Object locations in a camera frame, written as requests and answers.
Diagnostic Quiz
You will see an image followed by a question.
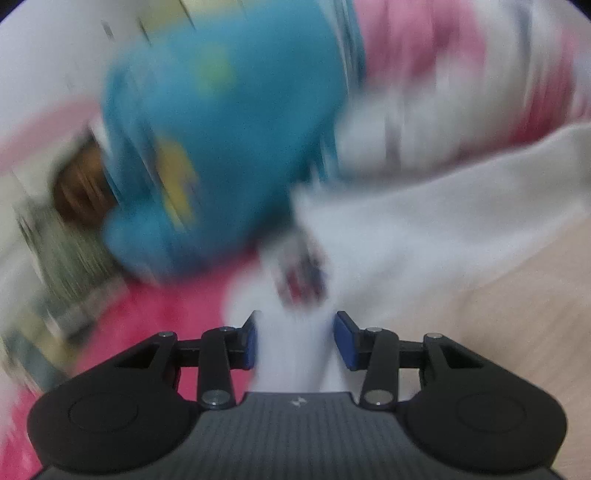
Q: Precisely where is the pink white patterned quilt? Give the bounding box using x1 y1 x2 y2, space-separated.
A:
323 0 591 185

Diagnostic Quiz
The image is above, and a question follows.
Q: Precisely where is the grey lace-trimmed pillow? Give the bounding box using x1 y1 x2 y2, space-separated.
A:
18 203 123 315

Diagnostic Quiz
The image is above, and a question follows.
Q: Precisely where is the beige checked knit sweater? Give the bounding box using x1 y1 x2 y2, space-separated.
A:
360 217 591 480

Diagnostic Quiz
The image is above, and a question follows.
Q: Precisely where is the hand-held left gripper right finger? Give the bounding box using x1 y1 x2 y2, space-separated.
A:
333 311 483 411

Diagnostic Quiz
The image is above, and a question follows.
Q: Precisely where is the cream white garment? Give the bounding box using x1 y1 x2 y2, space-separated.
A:
291 124 591 333

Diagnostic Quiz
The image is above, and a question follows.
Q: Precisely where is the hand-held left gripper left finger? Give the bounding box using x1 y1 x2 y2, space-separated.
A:
113 311 258 411

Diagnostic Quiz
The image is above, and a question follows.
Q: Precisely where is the pink floral bed blanket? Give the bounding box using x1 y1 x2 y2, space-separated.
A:
0 231 352 480

